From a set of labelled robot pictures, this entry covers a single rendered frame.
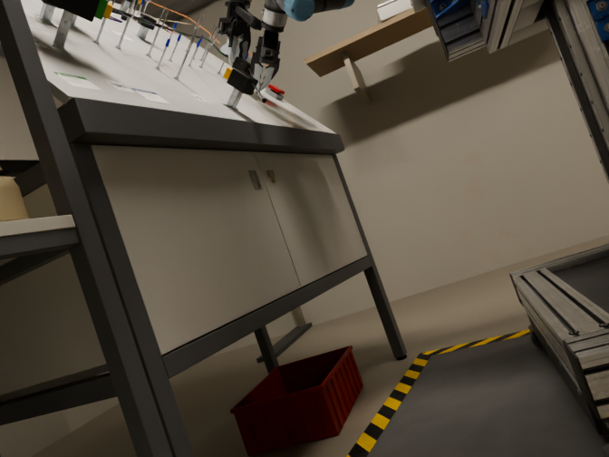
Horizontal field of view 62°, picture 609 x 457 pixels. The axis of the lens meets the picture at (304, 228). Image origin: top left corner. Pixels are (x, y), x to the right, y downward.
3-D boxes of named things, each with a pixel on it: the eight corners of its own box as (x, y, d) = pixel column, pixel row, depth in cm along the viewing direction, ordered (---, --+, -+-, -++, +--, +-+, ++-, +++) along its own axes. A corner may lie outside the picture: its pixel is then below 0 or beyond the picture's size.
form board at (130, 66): (65, 105, 86) (69, 95, 85) (-208, -108, 117) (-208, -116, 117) (334, 138, 191) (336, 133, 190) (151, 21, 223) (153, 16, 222)
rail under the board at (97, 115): (345, 150, 190) (339, 133, 190) (85, 131, 85) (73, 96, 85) (333, 155, 192) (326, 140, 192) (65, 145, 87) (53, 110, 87)
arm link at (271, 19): (287, 15, 150) (261, 8, 148) (285, 31, 152) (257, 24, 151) (288, 9, 155) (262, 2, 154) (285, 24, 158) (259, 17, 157)
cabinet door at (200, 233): (302, 286, 137) (254, 150, 139) (162, 354, 88) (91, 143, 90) (295, 288, 138) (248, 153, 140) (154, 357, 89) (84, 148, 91)
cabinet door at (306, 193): (370, 254, 186) (333, 153, 187) (304, 286, 137) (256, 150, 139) (363, 256, 187) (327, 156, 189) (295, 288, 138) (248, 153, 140)
